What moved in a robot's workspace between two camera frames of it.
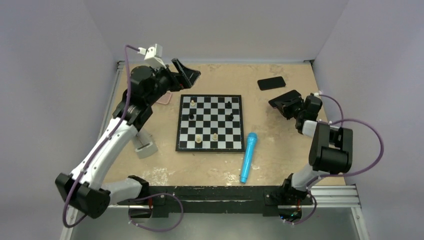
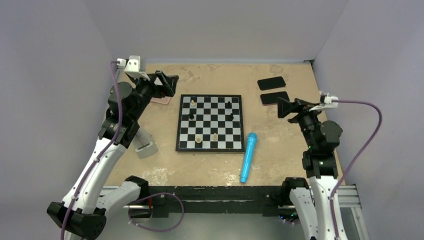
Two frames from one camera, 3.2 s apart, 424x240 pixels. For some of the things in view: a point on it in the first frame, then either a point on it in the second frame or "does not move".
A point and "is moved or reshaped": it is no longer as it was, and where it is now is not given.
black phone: (271, 83) does not move
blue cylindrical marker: (252, 139) does not move
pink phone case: (165, 98) does not move
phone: (291, 94) is moved or reshaped
